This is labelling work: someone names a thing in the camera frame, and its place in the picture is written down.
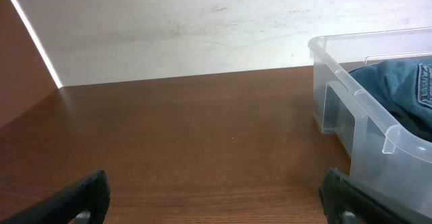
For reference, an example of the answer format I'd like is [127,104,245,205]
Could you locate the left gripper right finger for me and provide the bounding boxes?
[319,167,431,224]

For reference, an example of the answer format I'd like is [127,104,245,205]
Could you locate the clear plastic storage bin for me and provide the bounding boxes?
[308,27,431,216]

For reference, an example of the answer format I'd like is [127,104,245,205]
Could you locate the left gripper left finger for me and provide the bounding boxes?
[1,170,110,224]

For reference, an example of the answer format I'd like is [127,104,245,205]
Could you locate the dark blue jeans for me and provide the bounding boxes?
[350,58,431,142]

